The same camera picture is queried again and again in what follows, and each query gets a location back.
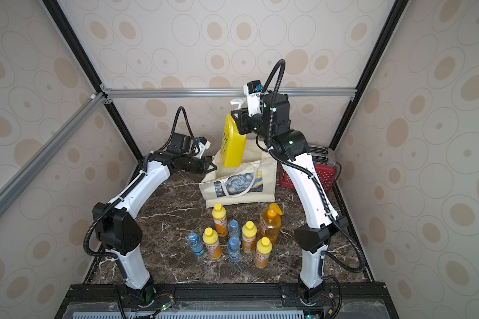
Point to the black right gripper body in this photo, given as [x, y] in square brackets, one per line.
[237, 121]

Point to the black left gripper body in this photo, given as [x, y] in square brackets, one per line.
[196, 165]

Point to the yellow dish soap pump bottle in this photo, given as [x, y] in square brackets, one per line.
[233, 144]

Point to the cream starry night shopping bag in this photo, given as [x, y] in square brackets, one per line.
[253, 181]

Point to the orange dish soap pump bottle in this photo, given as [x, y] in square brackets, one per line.
[270, 223]

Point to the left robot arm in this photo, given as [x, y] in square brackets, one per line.
[115, 233]

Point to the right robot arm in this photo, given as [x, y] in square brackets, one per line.
[267, 115]

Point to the yellow cap juice bottle rear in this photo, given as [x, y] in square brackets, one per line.
[220, 219]

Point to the yellow cap juice bottle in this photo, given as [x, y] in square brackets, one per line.
[220, 219]
[263, 249]
[249, 232]
[211, 241]

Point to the blue cap water bottle rear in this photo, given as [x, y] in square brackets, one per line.
[234, 229]

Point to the blue cap water bottle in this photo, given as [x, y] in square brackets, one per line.
[234, 229]
[196, 244]
[234, 249]

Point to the yellow cap juice bottle left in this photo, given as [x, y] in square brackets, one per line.
[211, 241]

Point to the blue cap water bottle left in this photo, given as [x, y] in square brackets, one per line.
[196, 244]

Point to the yellow cap juice bottle middle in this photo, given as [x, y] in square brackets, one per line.
[249, 232]

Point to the blue cap water bottle front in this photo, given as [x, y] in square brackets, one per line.
[234, 249]

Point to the red white toaster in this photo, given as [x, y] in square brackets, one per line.
[326, 165]

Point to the yellow cap juice bottle right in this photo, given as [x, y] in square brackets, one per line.
[263, 249]

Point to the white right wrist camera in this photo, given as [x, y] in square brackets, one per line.
[253, 90]

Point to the silver horizontal frame bar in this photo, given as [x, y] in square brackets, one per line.
[222, 93]

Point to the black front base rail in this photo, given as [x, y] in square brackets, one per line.
[282, 300]

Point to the black right frame post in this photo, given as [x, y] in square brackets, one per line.
[381, 44]

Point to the black frame post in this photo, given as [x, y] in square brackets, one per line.
[381, 44]
[55, 11]

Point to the silver diagonal frame bar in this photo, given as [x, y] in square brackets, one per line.
[19, 182]

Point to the black left frame post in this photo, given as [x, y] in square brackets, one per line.
[55, 11]

